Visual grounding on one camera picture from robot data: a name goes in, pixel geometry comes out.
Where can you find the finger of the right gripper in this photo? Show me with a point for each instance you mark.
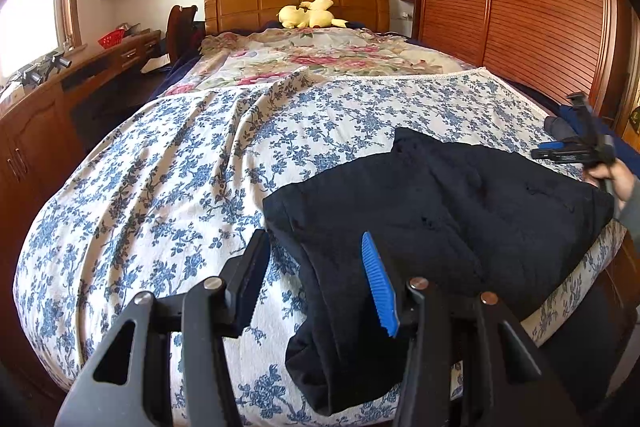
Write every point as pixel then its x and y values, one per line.
pixel 554 145
pixel 547 153

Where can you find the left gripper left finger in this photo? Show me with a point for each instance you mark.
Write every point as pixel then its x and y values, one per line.
pixel 243 276

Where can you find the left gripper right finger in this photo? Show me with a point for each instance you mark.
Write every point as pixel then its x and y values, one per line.
pixel 392 299

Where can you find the black double-breasted coat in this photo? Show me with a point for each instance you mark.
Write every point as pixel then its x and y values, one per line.
pixel 465 217

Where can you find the grey sleeve forearm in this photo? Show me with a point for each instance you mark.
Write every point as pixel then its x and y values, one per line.
pixel 630 214

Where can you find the folded navy blue clothes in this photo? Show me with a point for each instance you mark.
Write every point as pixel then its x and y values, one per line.
pixel 623 151

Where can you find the person's right hand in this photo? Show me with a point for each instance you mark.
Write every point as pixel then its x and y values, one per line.
pixel 620 177

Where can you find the wooden louvered wardrobe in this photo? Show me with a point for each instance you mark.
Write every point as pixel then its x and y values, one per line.
pixel 553 46

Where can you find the pink floral quilt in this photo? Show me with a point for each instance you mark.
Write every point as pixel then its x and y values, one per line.
pixel 230 58

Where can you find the dark wooden chair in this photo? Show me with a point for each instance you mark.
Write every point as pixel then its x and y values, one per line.
pixel 179 32

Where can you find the wooden desk cabinet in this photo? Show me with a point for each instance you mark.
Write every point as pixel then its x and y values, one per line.
pixel 40 146

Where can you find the yellow plush toy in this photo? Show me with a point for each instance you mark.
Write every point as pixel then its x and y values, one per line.
pixel 309 14

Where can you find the wooden door with handle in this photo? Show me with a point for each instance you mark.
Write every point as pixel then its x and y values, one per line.
pixel 627 122

